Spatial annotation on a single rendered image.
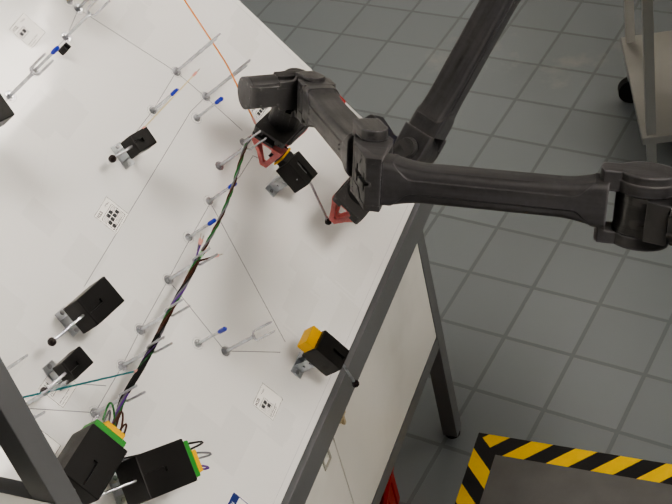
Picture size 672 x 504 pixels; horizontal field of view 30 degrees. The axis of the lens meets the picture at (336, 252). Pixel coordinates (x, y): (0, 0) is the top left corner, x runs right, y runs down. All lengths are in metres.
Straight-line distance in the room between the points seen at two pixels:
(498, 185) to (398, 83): 2.80
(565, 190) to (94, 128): 0.89
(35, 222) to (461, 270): 1.88
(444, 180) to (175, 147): 0.73
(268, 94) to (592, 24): 2.60
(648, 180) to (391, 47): 3.06
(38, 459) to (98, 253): 0.70
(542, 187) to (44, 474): 0.73
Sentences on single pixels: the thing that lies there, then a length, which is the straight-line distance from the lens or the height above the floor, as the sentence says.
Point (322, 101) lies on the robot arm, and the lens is 2.04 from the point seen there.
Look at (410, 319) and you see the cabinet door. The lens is 2.79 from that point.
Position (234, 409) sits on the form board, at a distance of 2.17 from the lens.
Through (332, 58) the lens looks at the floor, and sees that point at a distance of 4.67.
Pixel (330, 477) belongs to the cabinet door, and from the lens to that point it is 2.47.
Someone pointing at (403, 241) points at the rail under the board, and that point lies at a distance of 2.56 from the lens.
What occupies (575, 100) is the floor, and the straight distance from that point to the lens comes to 4.27.
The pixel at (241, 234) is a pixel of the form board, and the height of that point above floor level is 1.11.
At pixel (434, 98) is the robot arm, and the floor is 1.30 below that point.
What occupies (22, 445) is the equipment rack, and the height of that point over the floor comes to 1.57.
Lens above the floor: 2.60
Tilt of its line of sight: 42 degrees down
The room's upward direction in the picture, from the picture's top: 15 degrees counter-clockwise
